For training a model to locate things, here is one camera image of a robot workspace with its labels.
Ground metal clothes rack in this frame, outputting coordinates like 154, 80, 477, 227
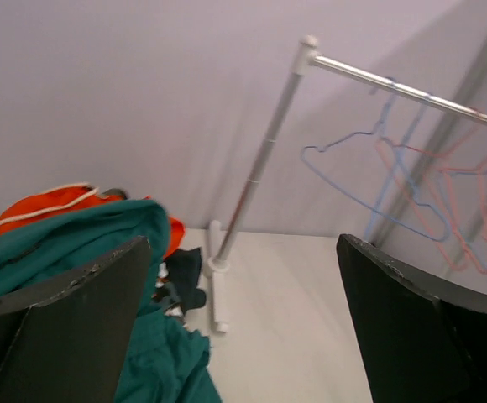
206, 35, 487, 333

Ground blue hanger of teal shorts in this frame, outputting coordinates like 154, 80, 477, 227
301, 83, 444, 242

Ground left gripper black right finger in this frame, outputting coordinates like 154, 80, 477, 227
336, 234, 487, 402

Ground dark navy shorts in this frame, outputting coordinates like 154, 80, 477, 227
162, 248, 207, 314

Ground pink hanger of camouflage shorts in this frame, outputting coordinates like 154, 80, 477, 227
438, 128, 487, 274

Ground pink hanger of olive shorts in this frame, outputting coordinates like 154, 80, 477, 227
373, 108, 486, 272

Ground blue hanger of orange shorts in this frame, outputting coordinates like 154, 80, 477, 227
363, 98, 432, 236

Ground orange camouflage pattern shorts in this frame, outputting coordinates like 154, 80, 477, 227
152, 262, 188, 328

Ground teal shorts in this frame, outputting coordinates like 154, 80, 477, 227
0, 199, 221, 402

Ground olive green shorts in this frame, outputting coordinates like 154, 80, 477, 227
100, 188, 129, 200

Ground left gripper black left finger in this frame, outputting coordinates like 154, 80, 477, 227
0, 237, 151, 402

